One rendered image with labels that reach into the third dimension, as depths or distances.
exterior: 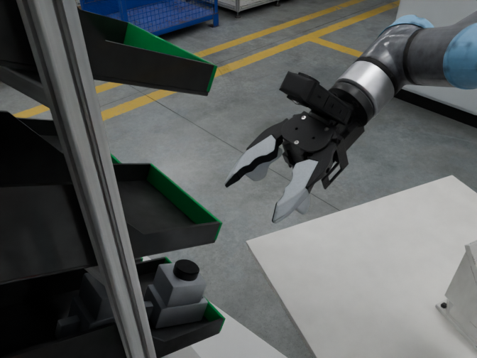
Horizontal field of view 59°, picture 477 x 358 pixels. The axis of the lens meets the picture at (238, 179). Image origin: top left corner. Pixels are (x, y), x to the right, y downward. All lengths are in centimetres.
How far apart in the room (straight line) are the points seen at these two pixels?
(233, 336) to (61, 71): 77
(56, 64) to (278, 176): 252
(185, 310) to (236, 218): 190
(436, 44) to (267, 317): 159
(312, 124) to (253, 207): 193
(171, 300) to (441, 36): 45
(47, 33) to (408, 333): 90
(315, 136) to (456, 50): 19
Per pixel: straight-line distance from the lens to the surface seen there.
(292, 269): 104
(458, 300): 101
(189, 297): 51
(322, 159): 54
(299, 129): 57
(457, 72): 58
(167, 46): 37
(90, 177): 26
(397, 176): 289
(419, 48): 61
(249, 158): 57
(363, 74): 61
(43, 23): 22
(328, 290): 102
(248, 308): 202
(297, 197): 51
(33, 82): 27
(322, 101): 52
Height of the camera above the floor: 166
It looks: 38 degrees down
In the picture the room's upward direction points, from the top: straight up
